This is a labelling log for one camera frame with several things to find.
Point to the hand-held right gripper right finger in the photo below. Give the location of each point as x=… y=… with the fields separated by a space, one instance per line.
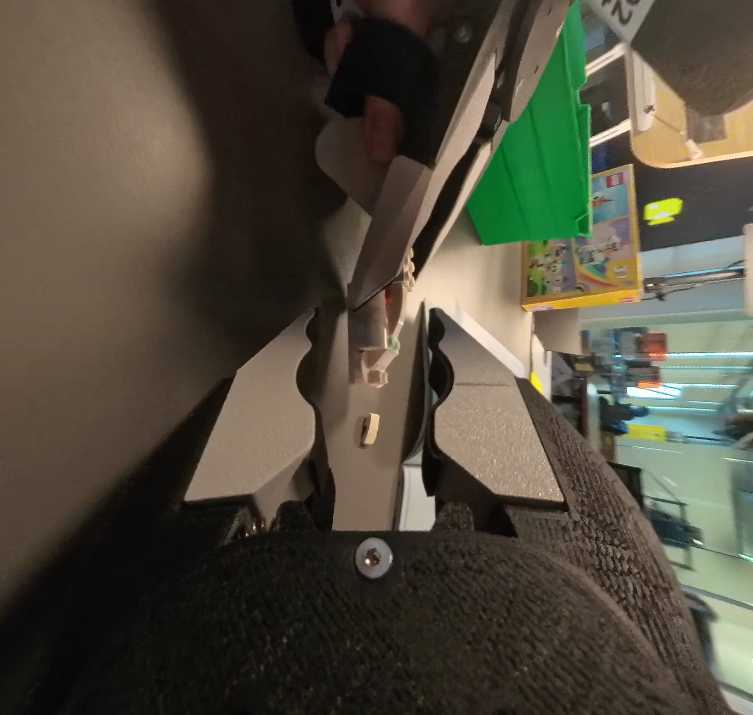
x=494 y=444

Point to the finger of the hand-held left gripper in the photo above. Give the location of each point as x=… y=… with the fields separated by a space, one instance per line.
x=388 y=227
x=462 y=156

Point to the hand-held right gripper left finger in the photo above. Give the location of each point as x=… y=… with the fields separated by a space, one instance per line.
x=259 y=433

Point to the green plastic bin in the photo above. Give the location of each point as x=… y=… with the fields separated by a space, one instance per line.
x=541 y=156

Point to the small white curved toy brick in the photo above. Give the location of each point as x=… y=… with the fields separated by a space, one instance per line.
x=369 y=430

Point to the white toy brick assembly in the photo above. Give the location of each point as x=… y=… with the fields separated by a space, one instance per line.
x=370 y=344

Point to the yellow toy set box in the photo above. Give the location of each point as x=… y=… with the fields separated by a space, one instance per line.
x=588 y=244

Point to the yellow sign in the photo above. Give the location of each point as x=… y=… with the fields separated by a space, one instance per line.
x=663 y=210

